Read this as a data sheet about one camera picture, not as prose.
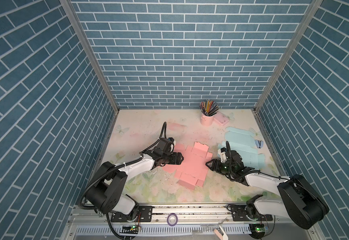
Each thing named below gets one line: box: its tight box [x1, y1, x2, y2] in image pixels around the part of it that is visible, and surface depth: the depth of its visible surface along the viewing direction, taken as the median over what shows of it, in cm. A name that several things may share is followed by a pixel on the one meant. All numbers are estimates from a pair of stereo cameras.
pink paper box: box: [162, 142, 213, 190], surface depth 93 cm
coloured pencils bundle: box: [199, 99, 220, 116], surface depth 107 cm
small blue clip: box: [254, 140, 264, 149], surface depth 101 cm
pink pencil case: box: [213, 111, 229, 126], surface depth 114 cm
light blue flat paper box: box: [217, 126, 266, 169], surface depth 105 cm
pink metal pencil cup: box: [200, 113, 215, 127], surface depth 107 cm
